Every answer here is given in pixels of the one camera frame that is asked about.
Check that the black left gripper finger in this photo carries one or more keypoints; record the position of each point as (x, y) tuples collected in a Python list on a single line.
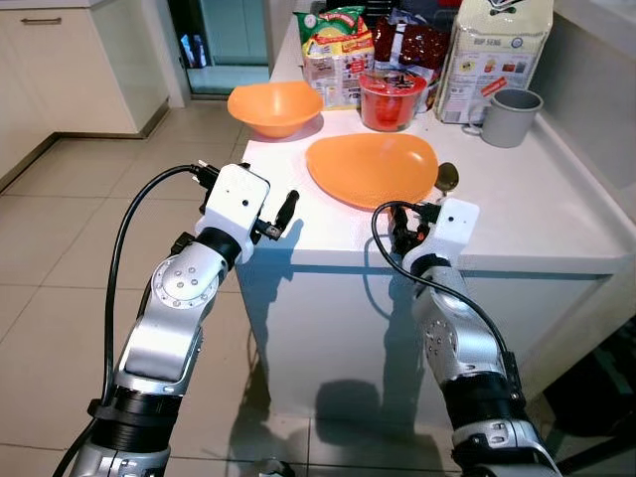
[(288, 209)]

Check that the orange plate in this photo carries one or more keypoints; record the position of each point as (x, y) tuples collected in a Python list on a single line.
[(373, 169)]

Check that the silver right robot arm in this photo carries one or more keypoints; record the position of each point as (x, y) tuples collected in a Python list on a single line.
[(447, 343)]

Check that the brown spoon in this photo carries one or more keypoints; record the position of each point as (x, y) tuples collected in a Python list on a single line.
[(447, 177)]

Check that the orange bowl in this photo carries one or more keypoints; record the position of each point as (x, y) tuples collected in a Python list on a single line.
[(273, 109)]

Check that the grey mug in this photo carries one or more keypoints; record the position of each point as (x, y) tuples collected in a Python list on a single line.
[(512, 121)]

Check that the green yellow snack bag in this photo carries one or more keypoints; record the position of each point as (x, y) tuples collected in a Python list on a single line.
[(333, 50)]

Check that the teal glass door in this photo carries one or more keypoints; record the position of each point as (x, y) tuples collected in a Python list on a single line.
[(237, 30)]

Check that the dark red packet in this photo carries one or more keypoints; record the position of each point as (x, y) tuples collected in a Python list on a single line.
[(412, 45)]

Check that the beige kitchen cabinet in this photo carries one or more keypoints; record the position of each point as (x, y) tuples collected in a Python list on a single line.
[(70, 70)]

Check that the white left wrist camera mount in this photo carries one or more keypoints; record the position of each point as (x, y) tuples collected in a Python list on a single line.
[(237, 199)]

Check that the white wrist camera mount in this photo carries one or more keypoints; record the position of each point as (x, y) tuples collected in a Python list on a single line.
[(237, 199), (452, 227)]

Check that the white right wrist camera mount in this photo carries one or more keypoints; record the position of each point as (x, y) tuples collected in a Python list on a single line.
[(452, 227)]

